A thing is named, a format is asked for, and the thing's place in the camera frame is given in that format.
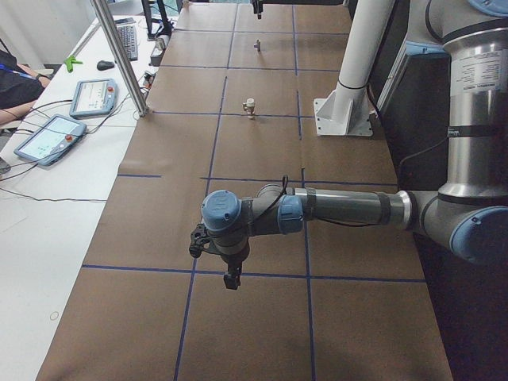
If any black computer mouse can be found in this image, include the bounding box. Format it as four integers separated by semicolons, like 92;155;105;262
96;60;115;71

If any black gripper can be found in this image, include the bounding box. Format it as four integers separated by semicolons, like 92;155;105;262
251;0;263;20
221;253;244;290

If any green plastic clamp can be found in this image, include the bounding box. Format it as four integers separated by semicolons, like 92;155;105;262
63;56;83;73

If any far teach pendant tablet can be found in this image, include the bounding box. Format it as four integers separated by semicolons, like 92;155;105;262
69;79;117;119

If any near teach pendant tablet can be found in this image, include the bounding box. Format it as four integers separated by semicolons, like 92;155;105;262
13;114;87;167

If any brown paper table cover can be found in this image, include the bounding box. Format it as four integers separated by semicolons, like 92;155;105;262
37;3;452;380

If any white power strip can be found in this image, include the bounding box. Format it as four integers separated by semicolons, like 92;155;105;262
150;35;170;67

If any black keyboard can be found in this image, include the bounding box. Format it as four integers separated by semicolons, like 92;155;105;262
117;25;138;61

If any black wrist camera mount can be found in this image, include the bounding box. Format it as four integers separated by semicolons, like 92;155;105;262
189;223;219;259

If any teach pendant tablet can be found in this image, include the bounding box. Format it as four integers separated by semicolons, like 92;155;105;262
69;79;117;119
13;114;87;167

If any small metal pipe fitting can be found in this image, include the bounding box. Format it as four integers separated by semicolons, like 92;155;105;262
253;39;261;52

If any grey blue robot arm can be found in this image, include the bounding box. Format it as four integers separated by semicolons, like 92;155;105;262
189;1;507;289

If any white mounting column with base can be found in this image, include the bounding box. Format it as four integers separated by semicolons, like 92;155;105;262
314;0;394;137

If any aluminium frame post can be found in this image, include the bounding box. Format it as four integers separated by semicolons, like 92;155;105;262
90;0;148;117

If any black monitor stand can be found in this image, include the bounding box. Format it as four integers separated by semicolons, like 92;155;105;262
141;0;173;41

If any seated person in black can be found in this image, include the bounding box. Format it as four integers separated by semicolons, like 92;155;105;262
1;40;51;125

